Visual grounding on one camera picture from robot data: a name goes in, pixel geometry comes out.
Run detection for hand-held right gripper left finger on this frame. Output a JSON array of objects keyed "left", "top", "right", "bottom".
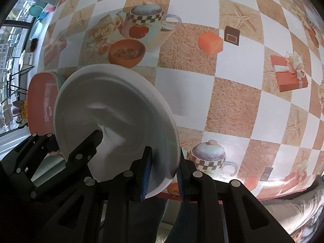
[{"left": 29, "top": 147, "right": 154, "bottom": 243}]

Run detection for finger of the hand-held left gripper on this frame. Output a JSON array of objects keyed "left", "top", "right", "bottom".
[
  {"left": 14, "top": 133, "right": 58, "bottom": 181},
  {"left": 32, "top": 130, "right": 104, "bottom": 201}
]

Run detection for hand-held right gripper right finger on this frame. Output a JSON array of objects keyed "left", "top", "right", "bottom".
[{"left": 167, "top": 159, "right": 295, "bottom": 243}]

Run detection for pink plate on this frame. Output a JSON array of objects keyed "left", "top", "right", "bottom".
[{"left": 27, "top": 71, "right": 67, "bottom": 155}]

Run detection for white plate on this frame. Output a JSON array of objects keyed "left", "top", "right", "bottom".
[{"left": 53, "top": 64, "right": 181, "bottom": 199}]

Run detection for pair of slippers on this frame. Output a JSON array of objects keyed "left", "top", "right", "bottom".
[{"left": 11, "top": 100, "right": 23, "bottom": 115}]

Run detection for pale green plate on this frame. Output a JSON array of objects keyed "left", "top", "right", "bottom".
[{"left": 52, "top": 71, "right": 67, "bottom": 92}]

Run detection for black drying rack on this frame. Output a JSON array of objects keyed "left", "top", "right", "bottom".
[{"left": 0, "top": 64, "right": 34, "bottom": 104}]

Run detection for checkered printed tablecloth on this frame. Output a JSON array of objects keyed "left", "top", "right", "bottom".
[{"left": 42, "top": 0, "right": 324, "bottom": 201}]

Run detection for grey fuzzy cloth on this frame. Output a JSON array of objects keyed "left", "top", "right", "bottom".
[{"left": 261, "top": 177, "right": 324, "bottom": 236}]

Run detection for white basin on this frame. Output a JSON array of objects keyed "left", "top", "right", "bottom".
[{"left": 30, "top": 20, "right": 43, "bottom": 40}]

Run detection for teal bowl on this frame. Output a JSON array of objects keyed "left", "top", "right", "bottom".
[{"left": 28, "top": 0, "right": 48, "bottom": 17}]

